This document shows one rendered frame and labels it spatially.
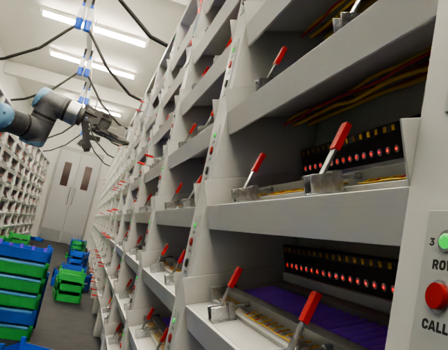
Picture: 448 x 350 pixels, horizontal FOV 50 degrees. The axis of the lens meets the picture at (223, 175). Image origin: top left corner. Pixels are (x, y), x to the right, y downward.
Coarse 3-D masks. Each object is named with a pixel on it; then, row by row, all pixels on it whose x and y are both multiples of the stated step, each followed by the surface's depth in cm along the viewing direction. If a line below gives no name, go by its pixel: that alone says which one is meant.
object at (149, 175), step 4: (164, 148) 172; (164, 152) 172; (164, 156) 172; (148, 164) 230; (156, 164) 231; (160, 164) 179; (144, 168) 229; (148, 168) 230; (152, 168) 200; (156, 168) 189; (160, 168) 179; (144, 172) 229; (148, 172) 214; (152, 172) 201; (156, 172) 190; (144, 176) 227; (148, 176) 215; (152, 176) 202; (156, 176) 192; (144, 180) 228; (148, 180) 216
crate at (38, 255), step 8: (0, 248) 240; (8, 248) 241; (16, 248) 243; (24, 248) 244; (40, 248) 265; (48, 248) 265; (16, 256) 242; (24, 256) 244; (32, 256) 245; (40, 256) 247; (48, 256) 248
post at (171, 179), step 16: (208, 16) 171; (192, 64) 168; (208, 64) 169; (192, 80) 167; (192, 112) 166; (208, 112) 168; (176, 128) 164; (192, 160) 165; (176, 176) 163; (192, 176) 164; (160, 192) 161; (144, 240) 167; (160, 240) 159; (176, 240) 161; (144, 288) 156; (144, 304) 156; (160, 304) 157; (128, 336) 154
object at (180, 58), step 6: (198, 6) 180; (192, 24) 189; (192, 30) 190; (186, 36) 201; (186, 42) 202; (180, 48) 214; (174, 54) 238; (180, 54) 215; (174, 60) 228; (180, 60) 231; (174, 66) 229
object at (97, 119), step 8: (88, 112) 182; (96, 112) 183; (104, 112) 182; (80, 120) 180; (88, 120) 182; (96, 120) 181; (104, 120) 183; (112, 120) 185; (96, 128) 181; (104, 128) 182; (104, 136) 186
